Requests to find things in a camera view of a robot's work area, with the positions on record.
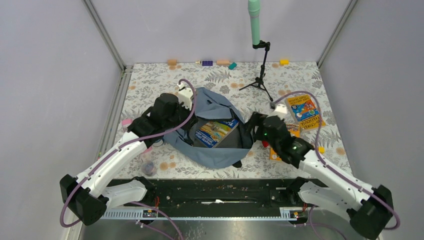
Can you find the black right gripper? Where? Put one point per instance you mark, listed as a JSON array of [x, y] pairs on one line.
[[256, 119]]

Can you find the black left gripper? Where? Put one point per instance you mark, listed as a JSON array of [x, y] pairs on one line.
[[192, 120]]

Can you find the orange activity book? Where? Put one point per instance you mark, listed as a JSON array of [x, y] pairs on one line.
[[295, 131]]

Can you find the blue grey backpack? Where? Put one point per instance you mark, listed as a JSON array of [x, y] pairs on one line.
[[211, 106]]

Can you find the blue 91-storey treehouse book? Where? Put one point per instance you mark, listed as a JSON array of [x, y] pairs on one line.
[[212, 133]]

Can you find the yellow 130-storey treehouse book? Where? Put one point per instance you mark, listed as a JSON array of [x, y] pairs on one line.
[[304, 112]]

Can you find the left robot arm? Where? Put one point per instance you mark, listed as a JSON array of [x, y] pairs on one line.
[[88, 195]]

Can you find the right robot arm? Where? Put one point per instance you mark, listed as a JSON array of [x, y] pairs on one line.
[[368, 209]]

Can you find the red black small toy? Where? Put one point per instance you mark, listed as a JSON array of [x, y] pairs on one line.
[[265, 144]]

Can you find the black mini tripod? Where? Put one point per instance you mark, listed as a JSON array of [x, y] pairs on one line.
[[259, 80]]

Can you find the small tan wooden block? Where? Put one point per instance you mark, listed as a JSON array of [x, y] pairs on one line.
[[172, 62]]

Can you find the pink transparent pencil case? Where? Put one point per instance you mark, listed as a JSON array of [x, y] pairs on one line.
[[126, 122]]

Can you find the purple toy brick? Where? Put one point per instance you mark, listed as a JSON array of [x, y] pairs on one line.
[[207, 63]]

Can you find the small clear purple jar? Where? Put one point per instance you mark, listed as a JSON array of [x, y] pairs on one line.
[[148, 168]]

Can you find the teal toy block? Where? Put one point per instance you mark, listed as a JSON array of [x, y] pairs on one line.
[[232, 65]]

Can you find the long tan wooden block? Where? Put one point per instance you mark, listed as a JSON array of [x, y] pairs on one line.
[[223, 62]]

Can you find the small yellow cube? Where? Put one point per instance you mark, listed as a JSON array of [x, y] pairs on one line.
[[322, 150]]

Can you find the yellow toy block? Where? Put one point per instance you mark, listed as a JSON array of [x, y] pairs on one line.
[[284, 62]]

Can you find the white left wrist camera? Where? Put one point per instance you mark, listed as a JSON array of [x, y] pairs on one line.
[[185, 96]]

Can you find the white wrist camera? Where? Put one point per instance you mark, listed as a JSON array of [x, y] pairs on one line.
[[280, 111], [185, 96]]

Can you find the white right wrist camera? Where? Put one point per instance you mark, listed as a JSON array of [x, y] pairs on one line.
[[280, 111]]

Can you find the aluminium frame rail left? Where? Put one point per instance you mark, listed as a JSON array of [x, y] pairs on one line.
[[119, 82]]

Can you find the aluminium frame rail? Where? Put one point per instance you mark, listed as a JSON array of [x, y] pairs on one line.
[[336, 32], [119, 82]]

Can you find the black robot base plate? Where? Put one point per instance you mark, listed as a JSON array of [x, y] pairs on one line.
[[191, 193]]

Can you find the white slotted cable duct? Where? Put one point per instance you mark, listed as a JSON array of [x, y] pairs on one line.
[[205, 213]]

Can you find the mint green microphone handle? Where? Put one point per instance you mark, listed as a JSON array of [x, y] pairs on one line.
[[254, 7]]

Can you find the aluminium frame rail right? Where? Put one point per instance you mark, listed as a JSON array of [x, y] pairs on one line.
[[336, 32]]

